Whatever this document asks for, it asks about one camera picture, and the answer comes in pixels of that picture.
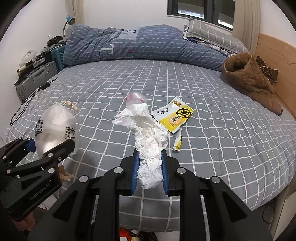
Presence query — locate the grey checked bed sheet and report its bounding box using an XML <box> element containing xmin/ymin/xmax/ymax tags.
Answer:
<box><xmin>0</xmin><ymin>59</ymin><xmax>296</xmax><ymax>233</ymax></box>

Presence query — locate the teal plastic crate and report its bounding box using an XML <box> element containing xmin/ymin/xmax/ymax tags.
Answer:
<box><xmin>51</xmin><ymin>45</ymin><xmax>65</xmax><ymax>72</ymax></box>

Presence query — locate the beige curtain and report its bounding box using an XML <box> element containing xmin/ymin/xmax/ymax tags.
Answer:
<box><xmin>232</xmin><ymin>0</ymin><xmax>260</xmax><ymax>54</ymax></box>

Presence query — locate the blue striped duvet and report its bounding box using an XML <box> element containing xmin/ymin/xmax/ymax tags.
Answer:
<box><xmin>64</xmin><ymin>25</ymin><xmax>226</xmax><ymax>71</ymax></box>

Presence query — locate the yellow snack wrapper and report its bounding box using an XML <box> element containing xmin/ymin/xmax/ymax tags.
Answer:
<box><xmin>152</xmin><ymin>96</ymin><xmax>194</xmax><ymax>133</ymax></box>

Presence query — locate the grey hard suitcase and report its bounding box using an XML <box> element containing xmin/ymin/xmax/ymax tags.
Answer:
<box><xmin>15</xmin><ymin>61</ymin><xmax>58</xmax><ymax>102</ymax></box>

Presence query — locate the white tissue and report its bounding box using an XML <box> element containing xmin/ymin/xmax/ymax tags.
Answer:
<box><xmin>112</xmin><ymin>103</ymin><xmax>169</xmax><ymax>190</ymax></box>

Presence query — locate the wooden headboard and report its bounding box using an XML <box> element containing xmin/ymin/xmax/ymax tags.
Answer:
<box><xmin>255</xmin><ymin>33</ymin><xmax>296</xmax><ymax>115</ymax></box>

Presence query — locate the clear bag with red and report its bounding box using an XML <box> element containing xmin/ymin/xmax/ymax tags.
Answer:
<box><xmin>125</xmin><ymin>91</ymin><xmax>147</xmax><ymax>107</ymax></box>

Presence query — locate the brown fleece jacket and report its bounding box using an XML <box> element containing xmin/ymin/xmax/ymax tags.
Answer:
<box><xmin>222</xmin><ymin>53</ymin><xmax>283</xmax><ymax>116</ymax></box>

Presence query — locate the blue desk lamp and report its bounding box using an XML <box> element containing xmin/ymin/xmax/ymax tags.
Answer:
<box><xmin>62</xmin><ymin>15</ymin><xmax>76</xmax><ymax>37</ymax></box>

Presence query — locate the dark framed window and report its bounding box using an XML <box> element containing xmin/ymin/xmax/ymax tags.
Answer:
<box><xmin>168</xmin><ymin>0</ymin><xmax>235</xmax><ymax>30</ymax></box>

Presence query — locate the black charger cable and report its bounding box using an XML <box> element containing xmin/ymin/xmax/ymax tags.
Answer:
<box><xmin>9</xmin><ymin>77</ymin><xmax>58</xmax><ymax>127</ymax></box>

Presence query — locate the torn yellow wrapper strip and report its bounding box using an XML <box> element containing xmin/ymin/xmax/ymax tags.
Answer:
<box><xmin>173</xmin><ymin>128</ymin><xmax>182</xmax><ymax>151</ymax></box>

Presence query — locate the small tan paper scrap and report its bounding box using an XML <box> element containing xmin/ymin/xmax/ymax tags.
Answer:
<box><xmin>58</xmin><ymin>165</ymin><xmax>74</xmax><ymax>182</ymax></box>

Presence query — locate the grey checked pillow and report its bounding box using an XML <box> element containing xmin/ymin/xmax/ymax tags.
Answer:
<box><xmin>183</xmin><ymin>19</ymin><xmax>249</xmax><ymax>54</ymax></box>

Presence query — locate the red plastic bag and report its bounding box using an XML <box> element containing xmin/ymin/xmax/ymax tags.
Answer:
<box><xmin>119</xmin><ymin>228</ymin><xmax>132</xmax><ymax>241</ymax></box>

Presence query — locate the white translucent plastic bag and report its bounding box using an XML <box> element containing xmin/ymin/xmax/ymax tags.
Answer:
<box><xmin>34</xmin><ymin>100</ymin><xmax>79</xmax><ymax>158</ymax></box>

